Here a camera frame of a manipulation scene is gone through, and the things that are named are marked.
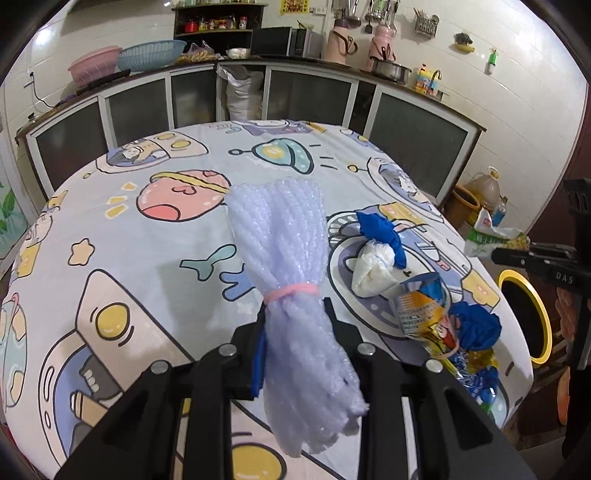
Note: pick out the black microwave oven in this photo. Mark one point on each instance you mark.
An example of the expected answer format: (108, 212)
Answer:
(277, 42)

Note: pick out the yellow plastic bag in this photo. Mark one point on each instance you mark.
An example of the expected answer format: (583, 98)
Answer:
(518, 242)

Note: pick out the crumpled blue yellow wrapper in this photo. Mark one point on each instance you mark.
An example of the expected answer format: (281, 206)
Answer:
(475, 374)

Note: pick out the steel cooking pot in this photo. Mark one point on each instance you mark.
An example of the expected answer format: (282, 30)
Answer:
(390, 71)

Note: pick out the brown bucket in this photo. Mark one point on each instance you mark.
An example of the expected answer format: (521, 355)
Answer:
(459, 207)

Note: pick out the pink plastic basin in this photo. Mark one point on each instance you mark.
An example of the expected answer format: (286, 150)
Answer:
(94, 67)

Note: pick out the row of red seasoning jars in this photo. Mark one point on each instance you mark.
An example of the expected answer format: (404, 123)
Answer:
(217, 24)

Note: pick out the wall rack with utensils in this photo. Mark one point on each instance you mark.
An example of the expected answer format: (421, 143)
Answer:
(369, 14)

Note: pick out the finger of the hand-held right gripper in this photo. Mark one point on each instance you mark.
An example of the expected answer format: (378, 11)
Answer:
(512, 257)

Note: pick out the black induction cooktop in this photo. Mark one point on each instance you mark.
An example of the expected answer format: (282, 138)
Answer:
(104, 82)

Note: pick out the yellow dish soap bottle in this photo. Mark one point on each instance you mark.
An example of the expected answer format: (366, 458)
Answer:
(425, 81)

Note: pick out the kitchen counter cabinets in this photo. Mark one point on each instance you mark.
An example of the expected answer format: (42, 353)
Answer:
(415, 138)

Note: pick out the blue plastic bottle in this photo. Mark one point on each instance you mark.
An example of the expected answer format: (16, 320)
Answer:
(500, 213)

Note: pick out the bubble wrap bundle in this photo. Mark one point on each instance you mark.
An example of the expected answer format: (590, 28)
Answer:
(286, 240)

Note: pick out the black bin with yellow rim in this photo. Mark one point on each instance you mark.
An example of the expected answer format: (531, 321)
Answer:
(521, 318)

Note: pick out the flower painted glass door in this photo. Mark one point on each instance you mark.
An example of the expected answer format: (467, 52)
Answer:
(7, 221)

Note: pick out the yellow wall sponge holder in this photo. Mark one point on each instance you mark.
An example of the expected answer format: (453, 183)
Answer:
(464, 42)

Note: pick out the blue plastic basket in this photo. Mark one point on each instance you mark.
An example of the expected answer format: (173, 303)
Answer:
(150, 55)

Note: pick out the cartoon printed tablecloth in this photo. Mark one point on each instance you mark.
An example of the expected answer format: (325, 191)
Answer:
(161, 277)

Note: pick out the large oil jug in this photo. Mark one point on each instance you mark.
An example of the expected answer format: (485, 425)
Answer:
(482, 191)

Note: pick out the white woven sack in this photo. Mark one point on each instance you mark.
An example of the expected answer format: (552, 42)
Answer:
(242, 97)

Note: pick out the dark corner shelf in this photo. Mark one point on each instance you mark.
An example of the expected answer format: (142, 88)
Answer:
(217, 39)

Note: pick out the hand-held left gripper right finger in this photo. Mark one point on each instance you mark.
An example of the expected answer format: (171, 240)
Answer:
(346, 337)

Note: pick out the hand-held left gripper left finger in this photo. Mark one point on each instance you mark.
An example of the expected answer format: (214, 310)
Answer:
(258, 364)

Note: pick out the clear bag of snacks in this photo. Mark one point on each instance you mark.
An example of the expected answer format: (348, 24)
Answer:
(198, 54)

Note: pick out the green white wall brush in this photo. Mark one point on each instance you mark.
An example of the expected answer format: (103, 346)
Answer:
(491, 62)

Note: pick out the white and blue plastic bag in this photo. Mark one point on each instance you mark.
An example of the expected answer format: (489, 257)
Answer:
(374, 272)

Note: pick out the yellow wall poster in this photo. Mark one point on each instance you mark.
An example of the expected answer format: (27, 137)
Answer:
(294, 5)

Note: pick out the large green milk carton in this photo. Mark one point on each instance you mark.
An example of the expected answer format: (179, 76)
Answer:
(485, 230)

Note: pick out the pink rubber band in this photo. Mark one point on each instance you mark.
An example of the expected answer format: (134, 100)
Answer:
(295, 291)

